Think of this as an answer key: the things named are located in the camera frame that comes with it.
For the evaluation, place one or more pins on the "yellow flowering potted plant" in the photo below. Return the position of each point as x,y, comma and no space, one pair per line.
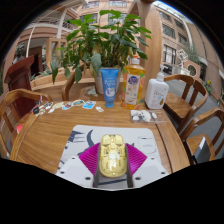
209,86

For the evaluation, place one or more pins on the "red paper bag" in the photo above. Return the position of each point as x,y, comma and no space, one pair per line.
19,128

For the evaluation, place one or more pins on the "blue square sticker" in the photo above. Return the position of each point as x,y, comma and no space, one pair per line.
89,105

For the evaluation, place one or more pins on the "white cat-print mouse pad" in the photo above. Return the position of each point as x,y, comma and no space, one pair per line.
83,138

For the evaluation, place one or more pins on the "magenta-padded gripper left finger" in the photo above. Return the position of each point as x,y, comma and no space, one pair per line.
75,170

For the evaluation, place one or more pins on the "dark red wooden podium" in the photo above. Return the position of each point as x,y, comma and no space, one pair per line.
20,78

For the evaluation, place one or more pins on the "yellow dish soap bottle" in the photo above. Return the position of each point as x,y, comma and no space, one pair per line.
132,86

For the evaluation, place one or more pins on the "wooden planter box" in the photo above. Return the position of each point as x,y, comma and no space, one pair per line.
50,83

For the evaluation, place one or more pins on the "spiky green aloe plant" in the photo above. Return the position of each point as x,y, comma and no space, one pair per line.
50,68

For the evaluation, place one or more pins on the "white metal sculpture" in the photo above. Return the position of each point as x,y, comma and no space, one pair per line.
183,56

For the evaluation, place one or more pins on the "clear plastic box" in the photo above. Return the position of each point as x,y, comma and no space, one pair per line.
146,116

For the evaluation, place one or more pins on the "oval printed sticker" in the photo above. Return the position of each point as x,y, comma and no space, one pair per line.
78,103

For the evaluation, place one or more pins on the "white pump bottle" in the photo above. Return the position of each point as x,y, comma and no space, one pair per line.
156,93

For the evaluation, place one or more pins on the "large green potted plant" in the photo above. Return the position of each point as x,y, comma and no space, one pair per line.
103,40

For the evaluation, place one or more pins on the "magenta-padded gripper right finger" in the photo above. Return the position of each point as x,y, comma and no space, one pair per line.
148,170

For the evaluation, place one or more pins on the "small white sticker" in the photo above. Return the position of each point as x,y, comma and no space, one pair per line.
99,109

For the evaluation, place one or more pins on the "yellow computer mouse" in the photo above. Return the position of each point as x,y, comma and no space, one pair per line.
113,156

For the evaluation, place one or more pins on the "blue squeeze tube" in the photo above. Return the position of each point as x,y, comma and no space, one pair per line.
109,86

